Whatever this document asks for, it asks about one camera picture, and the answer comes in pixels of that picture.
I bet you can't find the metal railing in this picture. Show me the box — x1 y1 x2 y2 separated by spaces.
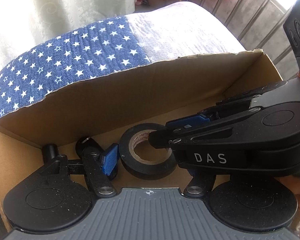
187 0 298 79

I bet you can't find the brown cardboard box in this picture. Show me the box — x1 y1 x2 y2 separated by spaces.
0 49 281 239

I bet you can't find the black cylinder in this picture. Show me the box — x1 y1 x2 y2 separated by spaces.
42 144 59 165

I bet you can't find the black electrical tape roll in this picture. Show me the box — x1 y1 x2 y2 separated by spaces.
119 123 177 180

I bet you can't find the black car key fob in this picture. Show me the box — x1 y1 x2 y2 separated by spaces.
75 136 104 159

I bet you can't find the person's right hand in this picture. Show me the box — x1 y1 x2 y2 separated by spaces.
277 175 300 209

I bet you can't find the white patterned curtain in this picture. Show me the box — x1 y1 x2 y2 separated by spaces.
0 0 135 69

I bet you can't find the blue white star cloth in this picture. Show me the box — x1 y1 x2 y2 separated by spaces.
0 2 244 118

